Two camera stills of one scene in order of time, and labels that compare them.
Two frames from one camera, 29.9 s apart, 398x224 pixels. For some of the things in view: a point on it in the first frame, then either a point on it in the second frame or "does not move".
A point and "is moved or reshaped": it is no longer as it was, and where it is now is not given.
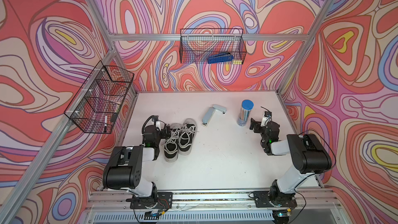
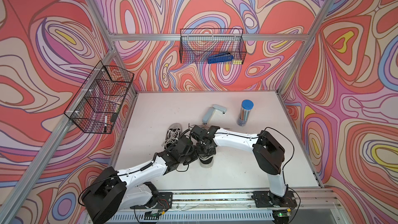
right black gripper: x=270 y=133 -> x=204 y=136
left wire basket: x=95 y=107 does not move
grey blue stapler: x=209 y=111 does not move
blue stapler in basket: x=220 y=57 does not move
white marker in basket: x=105 y=124 does not move
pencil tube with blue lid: x=246 y=107 does not move
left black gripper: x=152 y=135 -> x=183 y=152
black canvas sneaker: x=187 y=135 is moved or reshaped
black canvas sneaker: x=171 y=147 does not move
